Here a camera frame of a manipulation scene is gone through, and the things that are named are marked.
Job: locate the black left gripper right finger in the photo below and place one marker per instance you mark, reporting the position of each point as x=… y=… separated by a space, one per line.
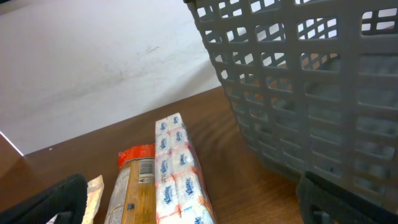
x=322 y=201

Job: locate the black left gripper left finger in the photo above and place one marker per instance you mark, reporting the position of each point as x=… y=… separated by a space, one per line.
x=65 y=201

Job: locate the tan clear plastic bag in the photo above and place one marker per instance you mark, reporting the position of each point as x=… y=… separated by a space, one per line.
x=94 y=194

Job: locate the orange pasta packet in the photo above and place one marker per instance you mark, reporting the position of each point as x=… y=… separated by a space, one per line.
x=133 y=196

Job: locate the Kleenex tissue multipack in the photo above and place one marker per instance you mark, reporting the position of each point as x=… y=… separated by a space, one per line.
x=181 y=195

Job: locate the grey plastic basket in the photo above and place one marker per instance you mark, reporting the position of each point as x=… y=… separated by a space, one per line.
x=312 y=85

